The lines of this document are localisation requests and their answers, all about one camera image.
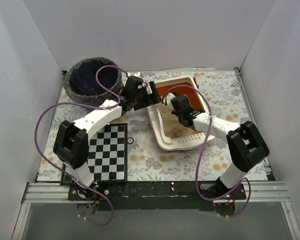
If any white orange litter box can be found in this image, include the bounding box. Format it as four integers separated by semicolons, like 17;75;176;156
146;75;215;152

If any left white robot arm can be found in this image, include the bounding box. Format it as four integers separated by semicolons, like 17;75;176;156
53;76;161;188

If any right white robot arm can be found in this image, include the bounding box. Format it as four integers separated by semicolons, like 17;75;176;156
164;93;270;199

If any red toy car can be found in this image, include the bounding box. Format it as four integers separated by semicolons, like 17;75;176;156
193;77;199;89

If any floral table mat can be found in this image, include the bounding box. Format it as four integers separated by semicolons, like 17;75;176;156
36;69;269;182

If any blue trash bin with bag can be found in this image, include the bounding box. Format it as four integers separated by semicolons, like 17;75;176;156
63;57;124;107

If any black white chessboard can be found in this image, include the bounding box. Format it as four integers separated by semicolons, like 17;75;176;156
57;123;128;183

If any black chess piece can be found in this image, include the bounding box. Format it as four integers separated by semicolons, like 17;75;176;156
109;172;116;180

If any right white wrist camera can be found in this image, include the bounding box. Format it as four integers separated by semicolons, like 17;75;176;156
163;92;176;109

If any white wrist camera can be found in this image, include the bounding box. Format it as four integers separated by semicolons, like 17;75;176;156
132;72;141;78
163;92;176;109

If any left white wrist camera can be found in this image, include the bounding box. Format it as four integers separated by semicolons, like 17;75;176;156
132;72;141;78

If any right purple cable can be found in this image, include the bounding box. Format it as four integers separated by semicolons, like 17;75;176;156
161;85;252;218

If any purple cable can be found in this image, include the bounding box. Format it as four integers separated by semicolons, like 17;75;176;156
161;85;252;218
34;64;131;227

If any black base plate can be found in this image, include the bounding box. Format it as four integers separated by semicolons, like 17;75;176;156
67;180;248;211

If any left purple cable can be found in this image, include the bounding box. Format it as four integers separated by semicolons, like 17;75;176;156
34;64;131;227

